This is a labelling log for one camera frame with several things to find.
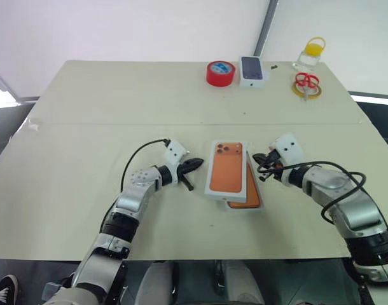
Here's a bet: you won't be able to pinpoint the white boxed phone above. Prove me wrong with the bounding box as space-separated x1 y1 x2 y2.
238 55 270 89

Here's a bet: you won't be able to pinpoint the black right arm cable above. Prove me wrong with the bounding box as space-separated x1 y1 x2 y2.
256 160 367 225

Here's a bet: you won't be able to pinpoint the clear jar with yellow lid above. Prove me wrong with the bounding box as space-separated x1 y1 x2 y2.
292 37 327 70

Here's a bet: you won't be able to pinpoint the grey metal frame post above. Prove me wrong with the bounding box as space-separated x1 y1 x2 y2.
253 0 281 58

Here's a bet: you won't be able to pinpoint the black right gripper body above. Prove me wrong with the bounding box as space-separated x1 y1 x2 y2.
265 150 283 180

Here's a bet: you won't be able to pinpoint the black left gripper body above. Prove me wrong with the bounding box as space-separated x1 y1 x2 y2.
176 159 190 182

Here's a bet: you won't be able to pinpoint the black sneaker with white laces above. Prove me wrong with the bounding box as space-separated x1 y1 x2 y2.
0 274 20 302

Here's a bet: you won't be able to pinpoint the grey window frame bar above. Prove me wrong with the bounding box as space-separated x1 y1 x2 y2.
0 62 39 103

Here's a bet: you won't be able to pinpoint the red tape roll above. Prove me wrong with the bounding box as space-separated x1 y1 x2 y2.
205 60 237 88

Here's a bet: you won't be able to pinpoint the grey rounded shape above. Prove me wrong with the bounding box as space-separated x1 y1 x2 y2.
139 262 179 305
218 260 265 305

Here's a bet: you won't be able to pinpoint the white phone box lid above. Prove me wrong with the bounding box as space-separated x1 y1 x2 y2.
204 140 248 203

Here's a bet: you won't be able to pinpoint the yellow tape roll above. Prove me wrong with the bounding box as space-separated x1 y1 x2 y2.
291 81 324 99

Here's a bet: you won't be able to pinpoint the orange smartphone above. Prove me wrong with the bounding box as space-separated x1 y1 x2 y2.
227 158 262 210

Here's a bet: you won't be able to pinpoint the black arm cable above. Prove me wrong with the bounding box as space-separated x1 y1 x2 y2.
100 137 171 233
256 160 367 225

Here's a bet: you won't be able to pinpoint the red handled scissors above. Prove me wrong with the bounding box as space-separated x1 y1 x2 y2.
294 72 320 102

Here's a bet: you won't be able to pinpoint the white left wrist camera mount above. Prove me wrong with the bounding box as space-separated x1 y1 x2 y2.
163 139 190 174

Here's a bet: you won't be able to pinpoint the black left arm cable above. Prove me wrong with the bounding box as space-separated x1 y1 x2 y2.
100 137 171 233

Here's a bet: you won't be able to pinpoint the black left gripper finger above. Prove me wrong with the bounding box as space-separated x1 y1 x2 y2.
184 157 205 173
180 175 194 193

